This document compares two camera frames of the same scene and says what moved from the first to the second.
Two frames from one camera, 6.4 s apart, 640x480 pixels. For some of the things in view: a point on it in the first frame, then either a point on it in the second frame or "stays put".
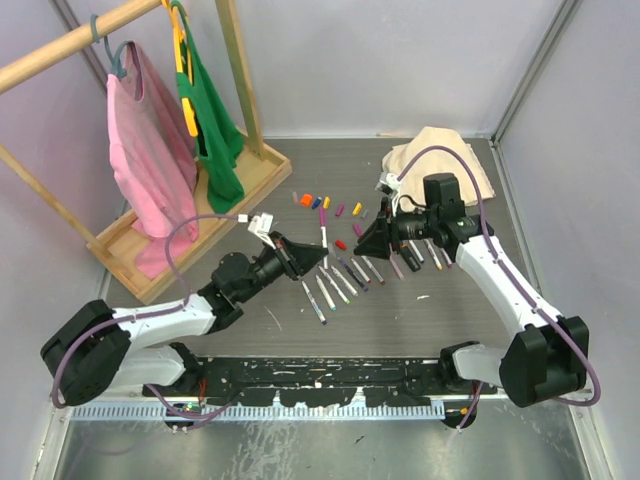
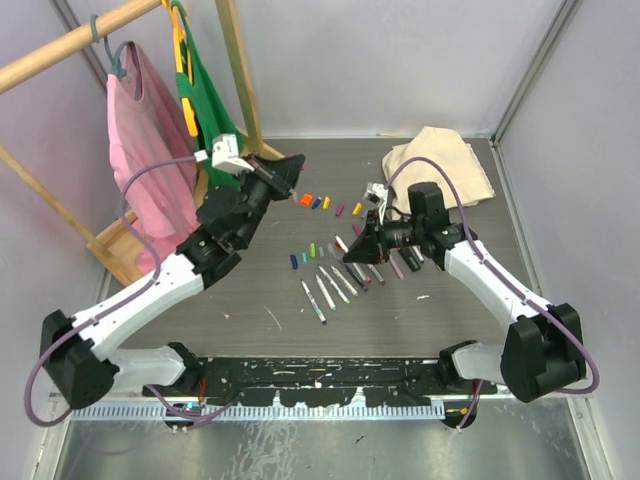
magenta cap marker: x=323 y=218 -> x=340 y=244
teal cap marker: x=326 y=294 stays put
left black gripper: x=296 y=259 -> x=279 y=175
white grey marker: x=344 y=281 stays put
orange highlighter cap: x=306 y=199 stays put
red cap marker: x=361 y=270 stays put
